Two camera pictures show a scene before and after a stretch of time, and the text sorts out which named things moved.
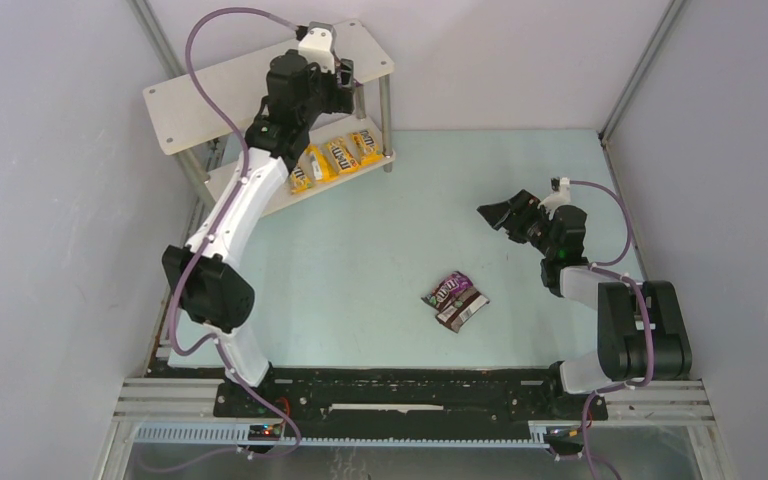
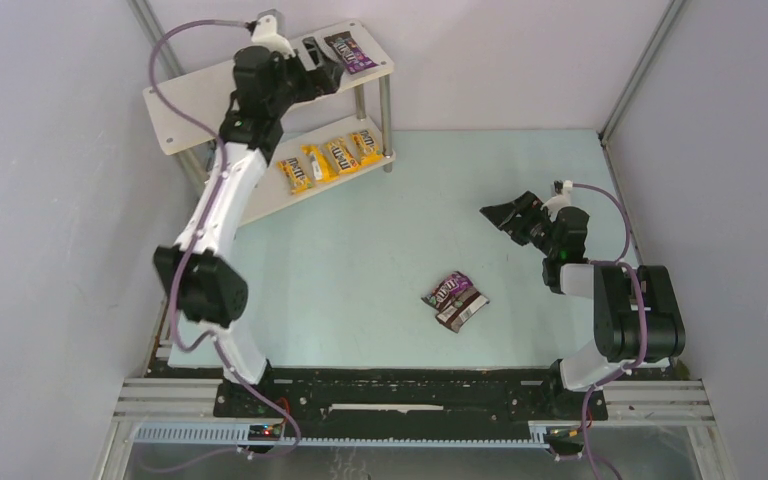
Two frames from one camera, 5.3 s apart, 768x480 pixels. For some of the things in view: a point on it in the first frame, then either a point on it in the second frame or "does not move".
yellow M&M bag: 299,182 does not move
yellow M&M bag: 369,150 does not move
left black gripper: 342,83 to 309,69
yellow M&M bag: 342,155 does not move
